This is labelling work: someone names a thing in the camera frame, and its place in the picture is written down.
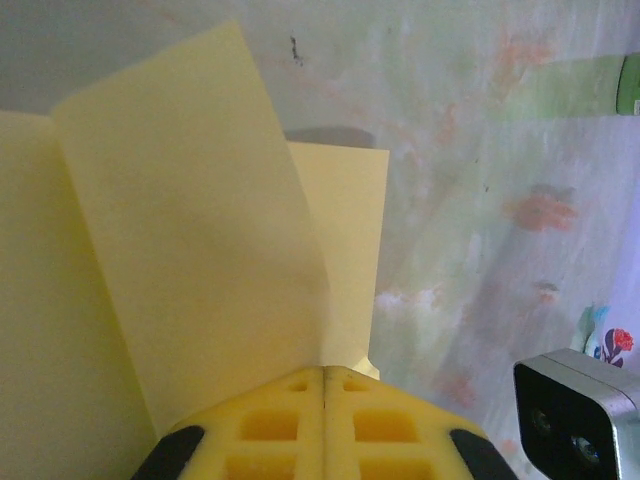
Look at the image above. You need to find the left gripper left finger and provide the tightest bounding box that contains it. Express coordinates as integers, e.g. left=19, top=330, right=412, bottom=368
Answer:
left=132, top=367, right=326, bottom=480

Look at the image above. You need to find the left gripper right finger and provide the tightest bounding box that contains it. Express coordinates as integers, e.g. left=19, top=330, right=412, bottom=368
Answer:
left=324, top=367, right=521, bottom=480

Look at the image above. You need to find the yellow paper sheet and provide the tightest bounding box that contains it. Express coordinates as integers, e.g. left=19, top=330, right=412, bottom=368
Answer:
left=0, top=18, right=391, bottom=436

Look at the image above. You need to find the green bottle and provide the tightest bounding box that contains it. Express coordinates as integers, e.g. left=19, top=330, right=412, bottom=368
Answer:
left=614, top=52, right=640, bottom=116

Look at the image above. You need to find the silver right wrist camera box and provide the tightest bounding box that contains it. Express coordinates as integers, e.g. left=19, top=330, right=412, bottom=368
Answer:
left=513, top=348, right=640, bottom=480

